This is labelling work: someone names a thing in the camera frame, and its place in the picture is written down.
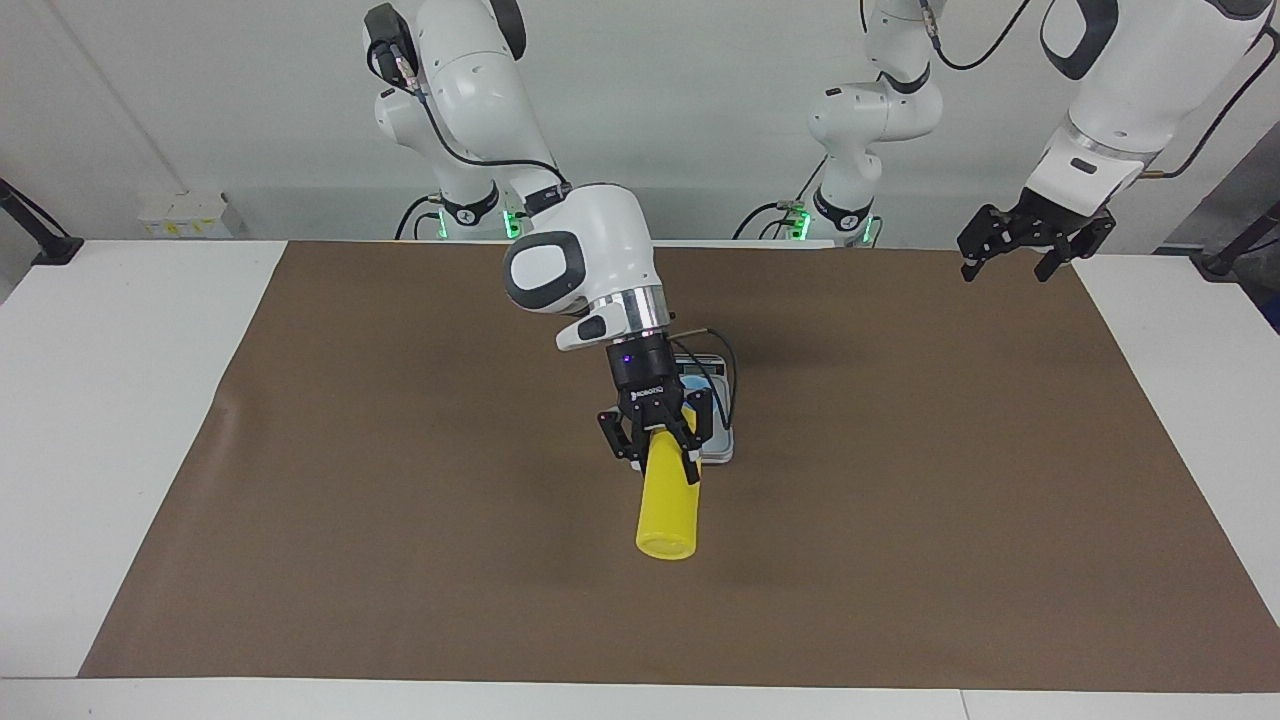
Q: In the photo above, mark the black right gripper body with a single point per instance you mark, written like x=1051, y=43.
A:
x=645, y=385

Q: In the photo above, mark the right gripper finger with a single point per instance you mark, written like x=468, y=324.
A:
x=622, y=435
x=697, y=425

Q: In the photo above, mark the light blue plastic cup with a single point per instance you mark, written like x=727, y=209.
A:
x=702, y=385

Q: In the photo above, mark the silver digital kitchen scale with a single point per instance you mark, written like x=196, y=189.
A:
x=722, y=450

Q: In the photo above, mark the black camera stand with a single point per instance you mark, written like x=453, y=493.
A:
x=1225, y=262
x=55, y=248

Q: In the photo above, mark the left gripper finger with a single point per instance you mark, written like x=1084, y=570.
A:
x=1080, y=243
x=988, y=233

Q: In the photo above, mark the brown table mat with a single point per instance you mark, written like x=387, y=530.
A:
x=640, y=620

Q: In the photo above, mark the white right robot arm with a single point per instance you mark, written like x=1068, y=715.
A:
x=610, y=230

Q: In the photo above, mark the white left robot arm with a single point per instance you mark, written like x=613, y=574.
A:
x=1130, y=90

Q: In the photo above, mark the yellow squeeze bottle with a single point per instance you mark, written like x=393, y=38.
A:
x=668, y=510

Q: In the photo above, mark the white box with yellow labels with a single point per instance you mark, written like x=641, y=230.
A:
x=185, y=215

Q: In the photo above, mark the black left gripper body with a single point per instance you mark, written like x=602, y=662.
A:
x=1050, y=220

